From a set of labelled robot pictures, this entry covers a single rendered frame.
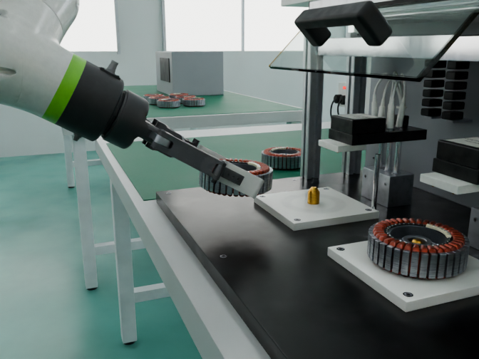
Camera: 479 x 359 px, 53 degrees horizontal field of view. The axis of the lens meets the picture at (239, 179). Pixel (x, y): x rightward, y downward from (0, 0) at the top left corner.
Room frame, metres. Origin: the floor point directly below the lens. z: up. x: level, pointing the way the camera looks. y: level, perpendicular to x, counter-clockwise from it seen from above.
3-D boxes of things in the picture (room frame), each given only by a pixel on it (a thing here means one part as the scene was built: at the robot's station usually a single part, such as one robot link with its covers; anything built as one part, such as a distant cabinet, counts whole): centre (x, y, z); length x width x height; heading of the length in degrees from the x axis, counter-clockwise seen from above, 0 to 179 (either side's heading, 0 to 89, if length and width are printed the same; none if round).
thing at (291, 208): (0.76, -0.12, 0.78); 0.15 x 0.15 x 0.01; 21
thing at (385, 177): (0.81, -0.26, 0.80); 0.08 x 0.05 x 0.06; 21
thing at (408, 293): (0.53, -0.21, 0.78); 0.15 x 0.15 x 0.01; 21
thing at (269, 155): (1.15, -0.11, 0.77); 0.11 x 0.11 x 0.04
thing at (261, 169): (0.72, 0.01, 0.84); 0.11 x 0.11 x 0.04
